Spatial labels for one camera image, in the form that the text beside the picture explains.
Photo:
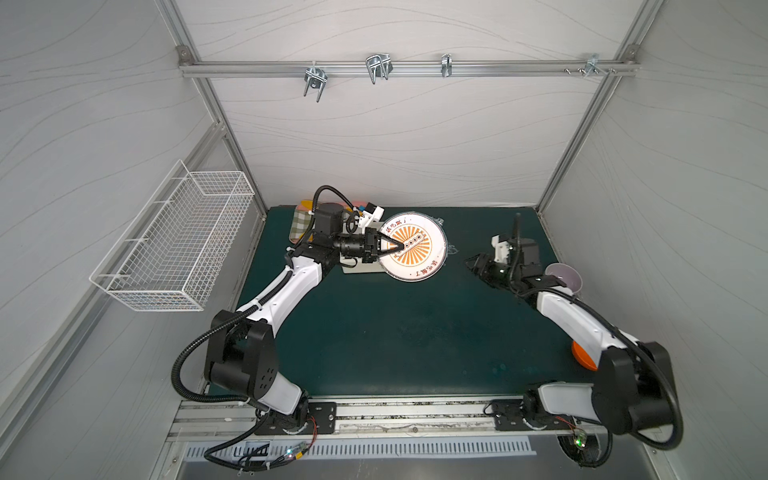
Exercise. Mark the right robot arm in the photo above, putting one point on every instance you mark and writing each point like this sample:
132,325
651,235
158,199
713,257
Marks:
632,391

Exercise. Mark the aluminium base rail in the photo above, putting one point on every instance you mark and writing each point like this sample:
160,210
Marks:
344,417

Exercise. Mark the purple bowl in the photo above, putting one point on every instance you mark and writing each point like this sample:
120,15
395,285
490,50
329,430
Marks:
567,274

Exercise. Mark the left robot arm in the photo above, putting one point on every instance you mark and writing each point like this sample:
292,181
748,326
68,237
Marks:
242,358

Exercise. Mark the metal hook clamp middle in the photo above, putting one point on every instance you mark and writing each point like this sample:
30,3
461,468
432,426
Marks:
379,66

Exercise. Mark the metal hook clamp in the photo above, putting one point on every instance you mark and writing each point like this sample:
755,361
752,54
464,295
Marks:
315,79
591,68
379,66

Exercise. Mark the white wire basket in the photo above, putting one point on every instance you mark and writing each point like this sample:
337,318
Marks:
170,255

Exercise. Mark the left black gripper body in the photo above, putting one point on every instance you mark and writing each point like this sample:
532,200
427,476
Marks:
372,245

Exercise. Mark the aluminium cross bar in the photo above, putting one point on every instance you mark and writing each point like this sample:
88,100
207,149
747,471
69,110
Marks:
401,68

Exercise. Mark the round printed plate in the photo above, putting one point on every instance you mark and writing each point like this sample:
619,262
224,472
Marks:
414,246

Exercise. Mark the orange bowl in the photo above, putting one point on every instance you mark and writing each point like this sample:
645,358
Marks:
582,357

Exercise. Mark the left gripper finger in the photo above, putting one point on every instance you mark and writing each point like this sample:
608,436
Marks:
393,240
390,251

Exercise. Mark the green table mat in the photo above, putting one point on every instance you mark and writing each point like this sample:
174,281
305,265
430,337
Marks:
372,335

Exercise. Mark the metal hook clamp right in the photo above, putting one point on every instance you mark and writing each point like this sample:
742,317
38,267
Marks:
591,68

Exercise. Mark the metal hook small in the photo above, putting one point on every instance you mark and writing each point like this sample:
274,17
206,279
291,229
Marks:
446,65

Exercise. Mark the metal hook clamp left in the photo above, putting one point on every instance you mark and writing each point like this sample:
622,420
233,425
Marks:
315,79

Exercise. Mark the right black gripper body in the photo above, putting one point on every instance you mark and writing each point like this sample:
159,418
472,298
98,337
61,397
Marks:
491,267

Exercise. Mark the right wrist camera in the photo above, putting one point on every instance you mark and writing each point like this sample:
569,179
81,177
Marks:
501,248

